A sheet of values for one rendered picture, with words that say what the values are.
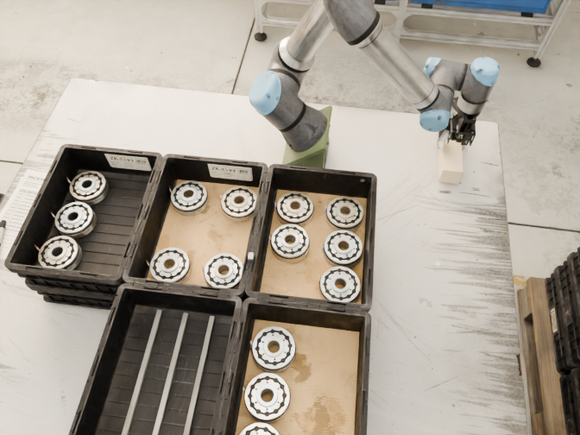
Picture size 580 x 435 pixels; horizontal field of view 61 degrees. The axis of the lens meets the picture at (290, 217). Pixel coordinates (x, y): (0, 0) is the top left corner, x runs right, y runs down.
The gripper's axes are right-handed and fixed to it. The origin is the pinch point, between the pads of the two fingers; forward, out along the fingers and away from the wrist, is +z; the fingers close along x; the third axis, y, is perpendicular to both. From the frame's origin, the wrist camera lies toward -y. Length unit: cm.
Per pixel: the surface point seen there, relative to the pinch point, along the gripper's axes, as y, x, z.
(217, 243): 51, -65, -7
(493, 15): -139, 38, 46
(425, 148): -2.4, -7.0, 5.8
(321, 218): 39, -38, -7
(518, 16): -139, 51, 45
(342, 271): 56, -31, -10
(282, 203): 37, -50, -10
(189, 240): 51, -73, -7
